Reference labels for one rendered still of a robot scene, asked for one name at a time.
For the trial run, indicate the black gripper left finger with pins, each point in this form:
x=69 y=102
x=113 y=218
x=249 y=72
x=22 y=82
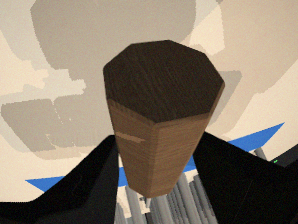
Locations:
x=87 y=195

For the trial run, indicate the blue flat strip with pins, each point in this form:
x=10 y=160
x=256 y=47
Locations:
x=248 y=142

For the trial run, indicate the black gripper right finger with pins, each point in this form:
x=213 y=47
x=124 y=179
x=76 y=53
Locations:
x=244 y=188

